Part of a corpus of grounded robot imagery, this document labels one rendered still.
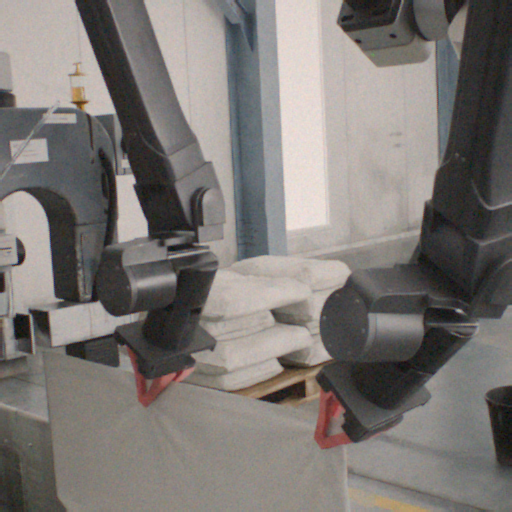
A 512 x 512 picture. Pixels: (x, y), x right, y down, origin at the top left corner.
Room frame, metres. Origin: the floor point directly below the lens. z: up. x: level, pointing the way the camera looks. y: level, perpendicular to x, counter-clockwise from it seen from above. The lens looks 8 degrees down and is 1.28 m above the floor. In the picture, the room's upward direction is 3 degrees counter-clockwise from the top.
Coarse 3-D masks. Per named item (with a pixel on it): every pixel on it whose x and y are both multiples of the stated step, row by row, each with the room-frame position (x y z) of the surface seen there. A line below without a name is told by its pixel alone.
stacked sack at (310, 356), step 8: (312, 336) 4.34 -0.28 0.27; (320, 336) 4.31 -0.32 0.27; (312, 344) 4.22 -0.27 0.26; (320, 344) 4.21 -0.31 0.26; (296, 352) 4.20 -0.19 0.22; (304, 352) 4.17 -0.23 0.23; (312, 352) 4.16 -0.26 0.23; (320, 352) 4.16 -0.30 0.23; (280, 360) 4.26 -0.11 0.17; (288, 360) 4.22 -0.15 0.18; (296, 360) 4.17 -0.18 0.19; (304, 360) 4.15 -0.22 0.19; (312, 360) 4.14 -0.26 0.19; (320, 360) 4.18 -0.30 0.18
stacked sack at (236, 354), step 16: (256, 336) 3.93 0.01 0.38; (272, 336) 3.93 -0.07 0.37; (288, 336) 3.99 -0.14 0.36; (304, 336) 4.06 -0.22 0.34; (208, 352) 3.76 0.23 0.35; (224, 352) 3.71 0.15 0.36; (240, 352) 3.73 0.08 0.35; (256, 352) 3.80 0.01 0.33; (272, 352) 3.89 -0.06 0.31; (288, 352) 3.99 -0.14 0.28; (208, 368) 3.74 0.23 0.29; (224, 368) 3.68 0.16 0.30; (240, 368) 3.74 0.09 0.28
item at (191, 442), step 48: (48, 384) 1.09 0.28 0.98; (96, 384) 1.02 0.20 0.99; (96, 432) 1.02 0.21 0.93; (144, 432) 0.95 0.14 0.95; (192, 432) 0.90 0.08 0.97; (240, 432) 0.84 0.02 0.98; (288, 432) 0.80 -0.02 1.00; (336, 432) 0.76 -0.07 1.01; (96, 480) 1.03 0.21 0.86; (144, 480) 0.96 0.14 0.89; (192, 480) 0.90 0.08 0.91; (240, 480) 0.85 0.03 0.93; (288, 480) 0.80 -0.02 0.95; (336, 480) 0.76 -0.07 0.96
